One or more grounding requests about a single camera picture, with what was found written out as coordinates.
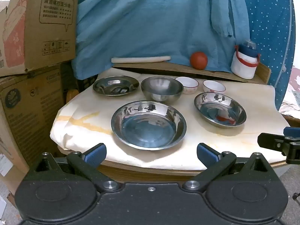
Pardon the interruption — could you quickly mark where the pink printed cardboard box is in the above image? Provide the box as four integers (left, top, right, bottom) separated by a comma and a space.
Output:
0, 0, 79, 77

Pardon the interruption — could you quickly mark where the blue crinkled cloth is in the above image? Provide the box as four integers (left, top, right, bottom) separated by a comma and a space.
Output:
71, 0, 252, 80

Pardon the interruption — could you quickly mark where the dark perforated object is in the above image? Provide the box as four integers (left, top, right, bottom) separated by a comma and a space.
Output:
76, 74, 98, 93

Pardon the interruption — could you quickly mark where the red tomato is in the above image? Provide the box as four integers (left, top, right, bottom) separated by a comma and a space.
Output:
190, 52, 208, 70

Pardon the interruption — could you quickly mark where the white bottle with red handle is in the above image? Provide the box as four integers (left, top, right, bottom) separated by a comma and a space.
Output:
231, 40, 261, 80

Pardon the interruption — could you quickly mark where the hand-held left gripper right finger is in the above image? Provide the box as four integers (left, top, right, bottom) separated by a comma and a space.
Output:
181, 142, 280, 193

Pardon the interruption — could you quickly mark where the white stick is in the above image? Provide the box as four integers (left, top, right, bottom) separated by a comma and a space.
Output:
111, 56, 171, 64

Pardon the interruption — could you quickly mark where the orange object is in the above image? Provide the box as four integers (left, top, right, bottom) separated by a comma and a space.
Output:
66, 89, 79, 104

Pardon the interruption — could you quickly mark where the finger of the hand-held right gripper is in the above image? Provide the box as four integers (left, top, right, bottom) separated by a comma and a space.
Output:
257, 132, 300, 165
283, 126, 300, 137

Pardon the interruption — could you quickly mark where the patterned blanket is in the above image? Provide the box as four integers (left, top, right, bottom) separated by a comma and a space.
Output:
279, 68, 300, 120

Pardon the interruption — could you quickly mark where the large steel plate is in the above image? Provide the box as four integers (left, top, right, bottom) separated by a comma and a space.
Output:
111, 100, 187, 151

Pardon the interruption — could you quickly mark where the wooden table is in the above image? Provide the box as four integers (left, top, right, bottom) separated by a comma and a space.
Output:
57, 143, 293, 177

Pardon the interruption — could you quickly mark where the brown cardboard box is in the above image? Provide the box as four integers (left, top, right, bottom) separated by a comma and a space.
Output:
0, 63, 78, 193

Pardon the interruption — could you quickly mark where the blue white-dotted cloth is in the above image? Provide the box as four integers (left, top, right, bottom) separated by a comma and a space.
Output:
239, 0, 296, 110

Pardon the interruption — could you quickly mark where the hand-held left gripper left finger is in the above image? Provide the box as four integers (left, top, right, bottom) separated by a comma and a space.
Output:
22, 142, 120, 193

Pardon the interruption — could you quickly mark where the steel bowl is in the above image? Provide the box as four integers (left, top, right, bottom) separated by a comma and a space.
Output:
141, 76, 184, 103

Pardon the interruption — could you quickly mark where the wooden tray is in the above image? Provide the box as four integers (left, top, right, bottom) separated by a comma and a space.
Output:
110, 61, 272, 85

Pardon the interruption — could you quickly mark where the white red-rimmed ceramic bowl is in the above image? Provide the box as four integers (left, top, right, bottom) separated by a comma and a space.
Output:
175, 76, 199, 95
203, 80, 226, 94

